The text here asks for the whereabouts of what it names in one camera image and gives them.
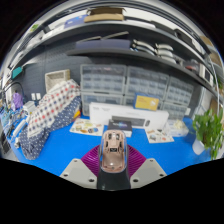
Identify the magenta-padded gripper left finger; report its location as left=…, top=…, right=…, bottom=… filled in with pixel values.
left=59, top=144, right=103, bottom=189

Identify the long white cardboard box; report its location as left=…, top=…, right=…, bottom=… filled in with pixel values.
left=89, top=102, right=170, bottom=130

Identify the white wicker basket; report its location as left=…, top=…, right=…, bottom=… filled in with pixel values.
left=44, top=69, right=72, bottom=94

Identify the small black box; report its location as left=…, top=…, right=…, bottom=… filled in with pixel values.
left=107, top=119, right=133, bottom=138

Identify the wall shelf unit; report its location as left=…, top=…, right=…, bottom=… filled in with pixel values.
left=6, top=6, right=221, bottom=98

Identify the navy white dotted cloth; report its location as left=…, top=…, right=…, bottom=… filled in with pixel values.
left=18, top=96, right=83, bottom=161

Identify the clear plastic container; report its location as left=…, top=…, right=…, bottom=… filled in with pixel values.
left=164, top=119, right=189, bottom=138

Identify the printed sticker sheet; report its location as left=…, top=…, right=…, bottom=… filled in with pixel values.
left=144, top=128, right=175, bottom=144
left=69, top=118, right=105, bottom=137

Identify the green potted plant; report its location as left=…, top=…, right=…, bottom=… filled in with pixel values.
left=191, top=108, right=224, bottom=160

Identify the yellow flat box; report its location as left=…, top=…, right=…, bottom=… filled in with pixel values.
left=133, top=93, right=160, bottom=112

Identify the purple plastic bag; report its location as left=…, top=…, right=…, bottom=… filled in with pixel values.
left=12, top=92, right=24, bottom=109

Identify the red blue checked cloth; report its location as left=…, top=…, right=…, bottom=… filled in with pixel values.
left=27, top=79, right=82, bottom=138

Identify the pink computer mouse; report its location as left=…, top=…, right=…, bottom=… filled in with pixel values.
left=98, top=129, right=130, bottom=174

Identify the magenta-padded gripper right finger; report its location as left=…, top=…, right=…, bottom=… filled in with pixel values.
left=127, top=144, right=168, bottom=189

